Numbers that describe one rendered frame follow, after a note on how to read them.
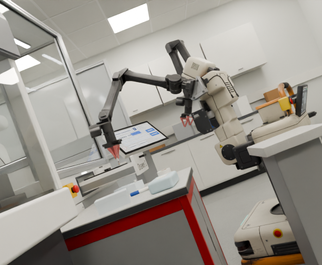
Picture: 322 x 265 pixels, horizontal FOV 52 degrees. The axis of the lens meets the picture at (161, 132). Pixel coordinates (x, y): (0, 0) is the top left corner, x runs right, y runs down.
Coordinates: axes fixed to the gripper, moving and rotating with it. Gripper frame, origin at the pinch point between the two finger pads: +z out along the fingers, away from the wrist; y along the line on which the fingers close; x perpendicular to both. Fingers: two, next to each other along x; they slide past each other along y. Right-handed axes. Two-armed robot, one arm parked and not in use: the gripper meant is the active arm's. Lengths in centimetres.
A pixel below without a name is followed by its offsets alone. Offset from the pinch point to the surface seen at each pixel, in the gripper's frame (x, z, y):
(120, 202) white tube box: 58, 16, -14
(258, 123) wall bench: -324, 20, -119
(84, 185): 7.1, 8.7, 19.7
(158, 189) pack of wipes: 58, 15, -29
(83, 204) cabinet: 10.4, 17.9, 22.1
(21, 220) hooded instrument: 104, 7, -6
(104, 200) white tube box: 59, 13, -9
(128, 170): 6.2, 8.5, -5.7
